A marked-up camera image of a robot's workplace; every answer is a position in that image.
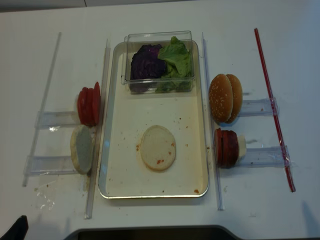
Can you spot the rear sesame bun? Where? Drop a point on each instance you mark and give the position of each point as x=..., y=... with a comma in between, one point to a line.
x=237, y=93

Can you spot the middle tomato slice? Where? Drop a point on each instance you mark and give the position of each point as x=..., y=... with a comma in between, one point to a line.
x=90, y=106

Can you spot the rear tomato slice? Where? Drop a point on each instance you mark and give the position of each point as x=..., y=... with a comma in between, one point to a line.
x=96, y=103

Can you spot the clear rail of tray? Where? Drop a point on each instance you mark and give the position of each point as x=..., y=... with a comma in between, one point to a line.
x=98, y=135
x=216, y=170

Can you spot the metal baking tray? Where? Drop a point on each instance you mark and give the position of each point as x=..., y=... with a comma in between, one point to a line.
x=123, y=175

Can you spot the clear holder upper right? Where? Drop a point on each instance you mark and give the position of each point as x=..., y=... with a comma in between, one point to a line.
x=260, y=107

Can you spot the clear holder lower left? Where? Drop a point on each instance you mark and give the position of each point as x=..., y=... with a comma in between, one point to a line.
x=49, y=165

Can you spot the red meat patty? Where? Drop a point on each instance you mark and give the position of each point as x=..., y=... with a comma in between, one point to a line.
x=218, y=146
x=225, y=148

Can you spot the dark monitor edge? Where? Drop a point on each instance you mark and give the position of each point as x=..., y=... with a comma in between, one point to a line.
x=209, y=232

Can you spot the front tomato slice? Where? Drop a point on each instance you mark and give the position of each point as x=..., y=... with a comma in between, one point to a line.
x=83, y=109

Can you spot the sesame bun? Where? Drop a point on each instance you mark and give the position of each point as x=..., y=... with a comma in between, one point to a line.
x=221, y=98
x=237, y=93

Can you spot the clear holder upper left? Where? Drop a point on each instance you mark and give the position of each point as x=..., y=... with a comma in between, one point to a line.
x=61, y=119

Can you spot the red plastic rail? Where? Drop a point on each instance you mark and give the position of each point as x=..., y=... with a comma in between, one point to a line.
x=283, y=148

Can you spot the green lettuce in container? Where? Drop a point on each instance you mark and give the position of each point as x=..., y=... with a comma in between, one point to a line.
x=178, y=65

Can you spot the front red meat patty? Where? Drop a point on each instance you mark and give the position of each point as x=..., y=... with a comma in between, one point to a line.
x=218, y=146

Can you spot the clear rail far left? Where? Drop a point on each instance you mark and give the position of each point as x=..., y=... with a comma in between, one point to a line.
x=41, y=107

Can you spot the front sesame bun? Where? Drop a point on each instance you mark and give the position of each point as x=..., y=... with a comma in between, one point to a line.
x=221, y=98

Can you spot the clear rail left of tray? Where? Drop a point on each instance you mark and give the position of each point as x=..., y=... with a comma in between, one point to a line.
x=98, y=135

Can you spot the white bread slice upright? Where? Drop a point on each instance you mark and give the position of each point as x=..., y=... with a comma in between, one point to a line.
x=81, y=149

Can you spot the bottom bun on tray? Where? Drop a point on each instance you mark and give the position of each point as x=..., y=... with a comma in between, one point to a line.
x=158, y=148

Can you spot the tomato slice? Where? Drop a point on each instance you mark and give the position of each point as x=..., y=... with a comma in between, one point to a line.
x=83, y=109
x=90, y=106
x=96, y=103

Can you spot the clear plastic container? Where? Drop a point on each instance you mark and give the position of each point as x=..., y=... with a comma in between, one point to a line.
x=134, y=41

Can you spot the black object bottom left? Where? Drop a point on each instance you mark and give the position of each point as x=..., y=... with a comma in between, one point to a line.
x=18, y=230

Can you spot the white cheese block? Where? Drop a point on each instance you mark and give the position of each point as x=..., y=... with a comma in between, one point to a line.
x=242, y=148

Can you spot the clear holder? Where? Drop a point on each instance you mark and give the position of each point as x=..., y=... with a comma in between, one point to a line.
x=49, y=165
x=260, y=107
x=266, y=157
x=61, y=119

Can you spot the rear dark meat patty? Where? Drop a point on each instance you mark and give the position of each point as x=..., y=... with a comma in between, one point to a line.
x=233, y=148

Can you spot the purple cabbage leaves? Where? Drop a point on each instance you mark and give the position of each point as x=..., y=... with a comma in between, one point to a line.
x=146, y=65

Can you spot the middle red meat patty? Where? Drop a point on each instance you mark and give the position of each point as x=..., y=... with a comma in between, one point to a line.
x=225, y=148

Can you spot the clear rail right of tray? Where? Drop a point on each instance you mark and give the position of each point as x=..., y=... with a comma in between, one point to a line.
x=216, y=170

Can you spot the clear holder lower right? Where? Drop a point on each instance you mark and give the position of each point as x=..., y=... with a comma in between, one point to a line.
x=266, y=157

